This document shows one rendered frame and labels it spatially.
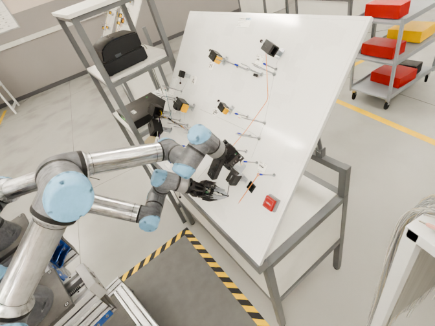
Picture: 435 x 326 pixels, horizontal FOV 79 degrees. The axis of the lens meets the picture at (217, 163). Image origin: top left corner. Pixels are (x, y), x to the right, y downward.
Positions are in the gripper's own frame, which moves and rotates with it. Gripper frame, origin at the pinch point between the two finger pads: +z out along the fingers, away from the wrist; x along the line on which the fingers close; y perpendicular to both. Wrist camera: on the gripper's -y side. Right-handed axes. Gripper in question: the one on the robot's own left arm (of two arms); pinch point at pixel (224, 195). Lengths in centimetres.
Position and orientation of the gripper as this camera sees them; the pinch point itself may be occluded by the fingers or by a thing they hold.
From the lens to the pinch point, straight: 127.2
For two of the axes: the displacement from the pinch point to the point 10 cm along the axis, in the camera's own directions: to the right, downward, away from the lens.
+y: 4.5, -1.6, -8.8
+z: 8.8, 2.7, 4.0
